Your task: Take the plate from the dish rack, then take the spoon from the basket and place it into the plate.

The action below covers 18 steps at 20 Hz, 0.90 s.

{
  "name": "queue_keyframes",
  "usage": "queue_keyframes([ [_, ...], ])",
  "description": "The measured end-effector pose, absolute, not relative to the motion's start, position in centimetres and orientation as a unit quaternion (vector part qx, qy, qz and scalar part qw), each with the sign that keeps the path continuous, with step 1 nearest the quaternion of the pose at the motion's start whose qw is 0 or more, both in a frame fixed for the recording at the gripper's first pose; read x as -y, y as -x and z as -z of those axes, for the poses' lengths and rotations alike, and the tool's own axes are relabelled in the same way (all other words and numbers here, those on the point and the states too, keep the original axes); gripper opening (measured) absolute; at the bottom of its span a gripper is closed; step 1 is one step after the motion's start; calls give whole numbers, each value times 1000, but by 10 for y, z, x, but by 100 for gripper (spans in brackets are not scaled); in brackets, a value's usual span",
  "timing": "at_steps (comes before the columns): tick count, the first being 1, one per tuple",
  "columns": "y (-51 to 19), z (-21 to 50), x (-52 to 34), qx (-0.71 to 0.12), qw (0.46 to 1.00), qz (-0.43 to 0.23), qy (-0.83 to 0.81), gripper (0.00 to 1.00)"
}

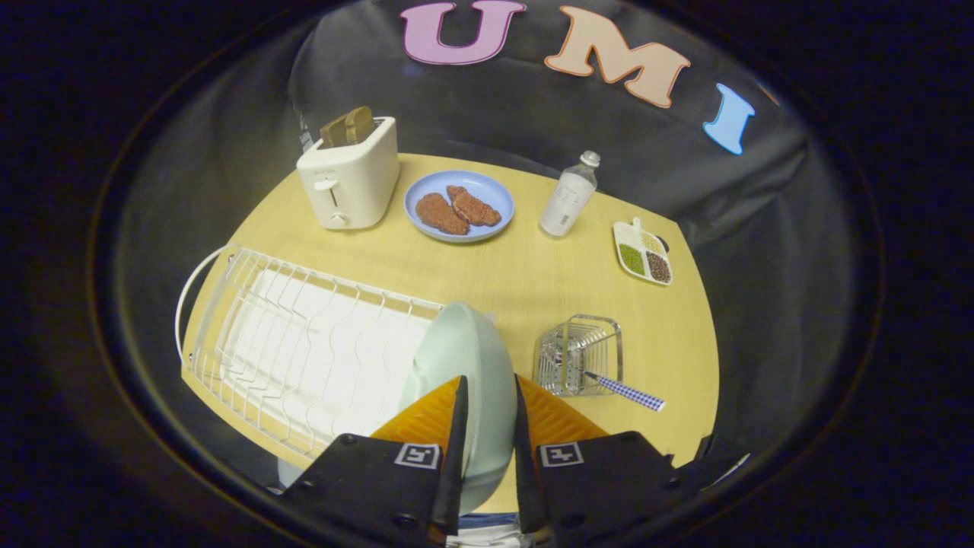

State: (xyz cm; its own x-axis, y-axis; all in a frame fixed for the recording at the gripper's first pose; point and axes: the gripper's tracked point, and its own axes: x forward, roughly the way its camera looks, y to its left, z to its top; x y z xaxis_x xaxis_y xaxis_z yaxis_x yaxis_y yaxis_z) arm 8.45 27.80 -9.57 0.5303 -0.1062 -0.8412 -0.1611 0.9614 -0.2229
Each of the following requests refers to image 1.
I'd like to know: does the white divided spice dish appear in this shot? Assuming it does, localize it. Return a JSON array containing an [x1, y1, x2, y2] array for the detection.
[[613, 218, 674, 287]]

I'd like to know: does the brown toast slice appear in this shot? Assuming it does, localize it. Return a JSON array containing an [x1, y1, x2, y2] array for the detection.
[[320, 106, 375, 148]]

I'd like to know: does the brown meat patty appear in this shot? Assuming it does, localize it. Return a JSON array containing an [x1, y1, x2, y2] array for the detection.
[[446, 185, 503, 228], [415, 193, 471, 236]]

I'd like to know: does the black backdrop cloth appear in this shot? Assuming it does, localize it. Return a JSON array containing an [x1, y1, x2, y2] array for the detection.
[[122, 0, 861, 488]]

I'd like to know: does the white wire dish rack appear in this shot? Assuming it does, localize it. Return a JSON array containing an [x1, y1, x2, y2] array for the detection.
[[175, 244, 447, 462]]

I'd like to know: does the metal wire basket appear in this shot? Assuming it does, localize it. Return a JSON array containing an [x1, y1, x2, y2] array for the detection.
[[533, 314, 625, 398]]

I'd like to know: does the pale green plate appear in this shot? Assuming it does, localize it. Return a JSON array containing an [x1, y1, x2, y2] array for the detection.
[[399, 301, 520, 517]]

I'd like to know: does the blue plate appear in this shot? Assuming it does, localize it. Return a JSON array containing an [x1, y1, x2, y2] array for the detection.
[[403, 170, 516, 244]]

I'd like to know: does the blue checkered handle spoon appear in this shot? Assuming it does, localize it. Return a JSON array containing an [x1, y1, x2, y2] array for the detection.
[[583, 370, 667, 413]]

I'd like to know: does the white toaster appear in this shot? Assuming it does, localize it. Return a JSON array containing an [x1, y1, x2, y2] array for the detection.
[[295, 116, 401, 231]]

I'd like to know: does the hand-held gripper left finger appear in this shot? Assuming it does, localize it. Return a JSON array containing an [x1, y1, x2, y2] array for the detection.
[[280, 374, 469, 548]]

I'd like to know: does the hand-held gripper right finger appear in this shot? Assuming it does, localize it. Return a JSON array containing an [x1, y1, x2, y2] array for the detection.
[[513, 374, 678, 548]]

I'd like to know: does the white plastic bottle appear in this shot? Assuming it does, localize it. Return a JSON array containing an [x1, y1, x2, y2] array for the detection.
[[539, 150, 602, 238]]

